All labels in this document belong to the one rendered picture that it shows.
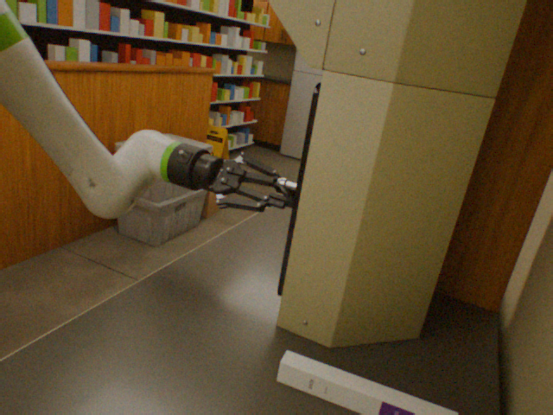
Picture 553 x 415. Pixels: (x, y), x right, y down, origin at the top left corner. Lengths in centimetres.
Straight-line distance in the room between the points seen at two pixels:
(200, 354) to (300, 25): 55
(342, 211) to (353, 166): 8
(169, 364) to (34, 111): 49
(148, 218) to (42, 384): 242
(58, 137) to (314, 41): 48
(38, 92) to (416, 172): 65
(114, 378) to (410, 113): 60
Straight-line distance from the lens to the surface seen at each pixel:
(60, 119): 89
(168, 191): 309
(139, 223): 318
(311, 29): 73
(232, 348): 80
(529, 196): 108
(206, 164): 91
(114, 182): 92
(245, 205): 87
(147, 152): 97
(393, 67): 69
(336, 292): 79
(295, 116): 604
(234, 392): 73
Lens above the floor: 144
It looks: 20 degrees down
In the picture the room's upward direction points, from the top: 10 degrees clockwise
